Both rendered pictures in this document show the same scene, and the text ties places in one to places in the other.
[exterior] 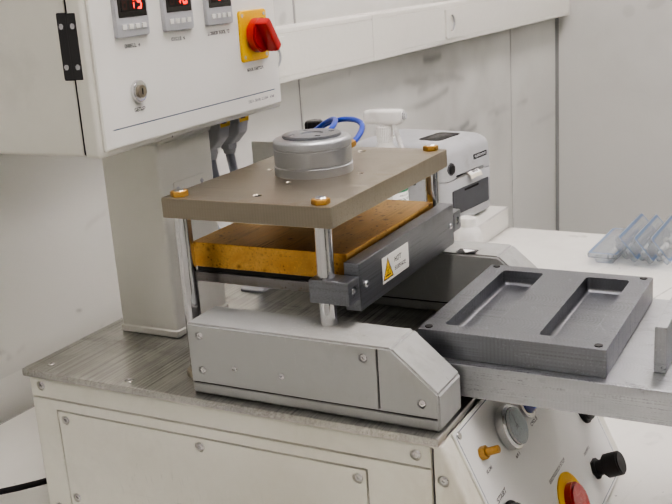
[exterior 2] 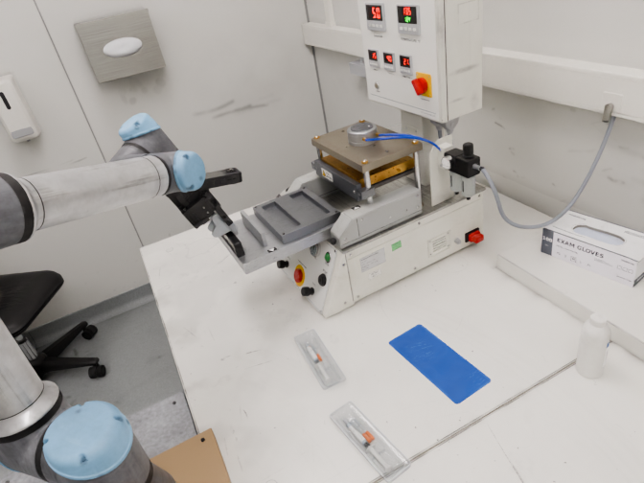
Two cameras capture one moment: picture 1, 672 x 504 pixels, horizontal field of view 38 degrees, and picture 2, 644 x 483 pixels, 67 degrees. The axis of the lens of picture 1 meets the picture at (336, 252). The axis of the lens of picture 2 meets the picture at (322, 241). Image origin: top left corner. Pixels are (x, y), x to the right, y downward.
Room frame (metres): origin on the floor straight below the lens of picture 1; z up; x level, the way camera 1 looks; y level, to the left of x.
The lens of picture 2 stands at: (1.62, -1.03, 1.59)
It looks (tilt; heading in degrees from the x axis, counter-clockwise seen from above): 32 degrees down; 129
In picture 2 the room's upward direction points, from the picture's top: 11 degrees counter-clockwise
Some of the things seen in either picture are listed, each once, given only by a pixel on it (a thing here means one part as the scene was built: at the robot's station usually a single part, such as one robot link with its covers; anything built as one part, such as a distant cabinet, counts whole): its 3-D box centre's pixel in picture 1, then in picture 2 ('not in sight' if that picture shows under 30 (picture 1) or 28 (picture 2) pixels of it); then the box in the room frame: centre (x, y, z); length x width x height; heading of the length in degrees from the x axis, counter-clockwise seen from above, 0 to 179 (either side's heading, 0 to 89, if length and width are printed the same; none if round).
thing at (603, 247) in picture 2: not in sight; (598, 245); (1.55, 0.12, 0.83); 0.23 x 0.12 x 0.07; 160
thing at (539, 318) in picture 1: (541, 313); (295, 213); (0.87, -0.19, 0.98); 0.20 x 0.17 x 0.03; 151
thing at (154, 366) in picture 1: (298, 337); (380, 196); (0.99, 0.05, 0.93); 0.46 x 0.35 x 0.01; 61
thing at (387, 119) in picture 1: (387, 173); not in sight; (1.87, -0.11, 0.92); 0.09 x 0.08 x 0.25; 63
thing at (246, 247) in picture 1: (321, 211); (366, 156); (0.98, 0.01, 1.07); 0.22 x 0.17 x 0.10; 151
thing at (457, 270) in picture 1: (441, 274); (374, 217); (1.06, -0.12, 0.97); 0.26 x 0.05 x 0.07; 61
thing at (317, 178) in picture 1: (298, 190); (378, 148); (1.01, 0.03, 1.08); 0.31 x 0.24 x 0.13; 151
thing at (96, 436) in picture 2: not in sight; (95, 452); (0.96, -0.89, 0.95); 0.13 x 0.12 x 0.14; 11
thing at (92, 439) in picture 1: (345, 414); (376, 230); (0.99, 0.00, 0.84); 0.53 x 0.37 x 0.17; 61
